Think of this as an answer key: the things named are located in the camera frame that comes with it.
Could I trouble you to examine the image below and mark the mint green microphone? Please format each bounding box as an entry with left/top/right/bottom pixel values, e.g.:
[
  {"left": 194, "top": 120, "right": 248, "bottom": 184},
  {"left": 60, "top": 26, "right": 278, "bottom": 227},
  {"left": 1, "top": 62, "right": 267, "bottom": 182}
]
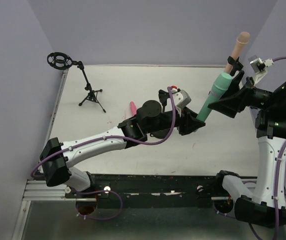
[{"left": 196, "top": 72, "right": 232, "bottom": 122}]

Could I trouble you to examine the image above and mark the black round-base microphone stand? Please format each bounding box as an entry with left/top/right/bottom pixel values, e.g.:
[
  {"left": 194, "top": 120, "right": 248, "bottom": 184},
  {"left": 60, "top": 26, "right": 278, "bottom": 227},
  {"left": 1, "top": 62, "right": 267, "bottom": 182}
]
[{"left": 227, "top": 56, "right": 244, "bottom": 77}]

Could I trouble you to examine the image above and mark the black clip round-base stand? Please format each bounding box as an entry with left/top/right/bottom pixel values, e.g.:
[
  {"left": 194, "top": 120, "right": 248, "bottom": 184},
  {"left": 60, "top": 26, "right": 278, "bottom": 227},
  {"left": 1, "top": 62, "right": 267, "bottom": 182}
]
[{"left": 148, "top": 88, "right": 174, "bottom": 140}]

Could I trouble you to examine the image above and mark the peach microphone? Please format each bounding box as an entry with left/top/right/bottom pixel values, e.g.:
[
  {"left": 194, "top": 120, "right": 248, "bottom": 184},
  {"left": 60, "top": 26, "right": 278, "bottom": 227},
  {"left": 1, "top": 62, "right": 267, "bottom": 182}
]
[{"left": 224, "top": 31, "right": 250, "bottom": 74}]

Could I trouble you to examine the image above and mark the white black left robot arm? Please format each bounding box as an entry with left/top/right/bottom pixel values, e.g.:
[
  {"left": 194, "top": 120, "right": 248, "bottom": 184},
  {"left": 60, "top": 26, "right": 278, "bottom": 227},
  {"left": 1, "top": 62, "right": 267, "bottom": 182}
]
[{"left": 40, "top": 100, "right": 205, "bottom": 192}]

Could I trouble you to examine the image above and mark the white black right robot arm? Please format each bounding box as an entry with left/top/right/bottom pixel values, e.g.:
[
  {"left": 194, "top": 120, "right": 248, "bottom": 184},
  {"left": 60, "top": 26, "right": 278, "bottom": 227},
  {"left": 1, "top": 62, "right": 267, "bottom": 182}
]
[{"left": 209, "top": 70, "right": 286, "bottom": 228}]

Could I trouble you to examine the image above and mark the pink microphone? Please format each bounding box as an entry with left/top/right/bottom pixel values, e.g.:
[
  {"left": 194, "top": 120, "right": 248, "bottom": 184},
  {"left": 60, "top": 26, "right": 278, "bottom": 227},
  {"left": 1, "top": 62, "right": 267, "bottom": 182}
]
[{"left": 129, "top": 101, "right": 137, "bottom": 116}]

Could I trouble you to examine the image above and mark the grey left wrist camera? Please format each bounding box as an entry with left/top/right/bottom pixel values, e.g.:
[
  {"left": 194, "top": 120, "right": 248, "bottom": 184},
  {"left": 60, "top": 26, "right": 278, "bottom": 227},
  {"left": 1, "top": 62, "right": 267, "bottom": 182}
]
[{"left": 170, "top": 85, "right": 192, "bottom": 110}]

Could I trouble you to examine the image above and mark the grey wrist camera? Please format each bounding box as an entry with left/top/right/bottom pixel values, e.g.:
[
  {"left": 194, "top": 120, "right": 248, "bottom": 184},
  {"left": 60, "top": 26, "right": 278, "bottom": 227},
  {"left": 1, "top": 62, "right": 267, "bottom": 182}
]
[
  {"left": 170, "top": 85, "right": 192, "bottom": 110},
  {"left": 248, "top": 55, "right": 274, "bottom": 86}
]

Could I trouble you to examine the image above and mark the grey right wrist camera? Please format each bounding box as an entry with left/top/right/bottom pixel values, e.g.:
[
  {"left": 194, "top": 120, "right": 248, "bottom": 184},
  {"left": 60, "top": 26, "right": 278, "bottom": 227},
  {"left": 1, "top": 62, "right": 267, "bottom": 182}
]
[{"left": 248, "top": 55, "right": 274, "bottom": 86}]

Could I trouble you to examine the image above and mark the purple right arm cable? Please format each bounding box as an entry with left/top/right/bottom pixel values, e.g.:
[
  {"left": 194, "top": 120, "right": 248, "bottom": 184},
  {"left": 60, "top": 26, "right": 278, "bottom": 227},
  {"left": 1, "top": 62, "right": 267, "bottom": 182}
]
[{"left": 212, "top": 56, "right": 286, "bottom": 240}]

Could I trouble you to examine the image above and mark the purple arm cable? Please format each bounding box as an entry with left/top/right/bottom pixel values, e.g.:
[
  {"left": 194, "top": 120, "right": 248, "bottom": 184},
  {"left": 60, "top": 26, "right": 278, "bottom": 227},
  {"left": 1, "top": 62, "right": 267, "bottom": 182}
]
[
  {"left": 212, "top": 56, "right": 286, "bottom": 240},
  {"left": 30, "top": 86, "right": 181, "bottom": 221}
]

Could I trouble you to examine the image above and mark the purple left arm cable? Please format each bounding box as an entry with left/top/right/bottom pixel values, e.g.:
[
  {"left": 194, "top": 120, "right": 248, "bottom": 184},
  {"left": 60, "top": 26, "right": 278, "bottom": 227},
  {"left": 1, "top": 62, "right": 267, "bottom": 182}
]
[{"left": 30, "top": 86, "right": 181, "bottom": 221}]

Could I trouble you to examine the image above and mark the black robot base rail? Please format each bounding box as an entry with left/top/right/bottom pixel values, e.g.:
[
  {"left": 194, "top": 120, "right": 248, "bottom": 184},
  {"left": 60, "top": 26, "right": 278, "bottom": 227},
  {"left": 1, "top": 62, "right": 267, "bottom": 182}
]
[{"left": 65, "top": 173, "right": 234, "bottom": 213}]

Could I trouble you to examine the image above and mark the black tripod shock-mount stand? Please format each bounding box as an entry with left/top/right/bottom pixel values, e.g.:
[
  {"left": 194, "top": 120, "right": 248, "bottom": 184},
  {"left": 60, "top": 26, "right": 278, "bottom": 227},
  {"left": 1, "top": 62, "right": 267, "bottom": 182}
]
[{"left": 46, "top": 51, "right": 107, "bottom": 113}]

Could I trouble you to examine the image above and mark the aluminium frame rail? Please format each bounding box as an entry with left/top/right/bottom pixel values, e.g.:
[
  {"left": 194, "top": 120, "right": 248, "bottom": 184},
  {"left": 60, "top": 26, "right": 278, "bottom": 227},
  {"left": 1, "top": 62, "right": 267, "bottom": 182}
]
[{"left": 22, "top": 180, "right": 96, "bottom": 202}]

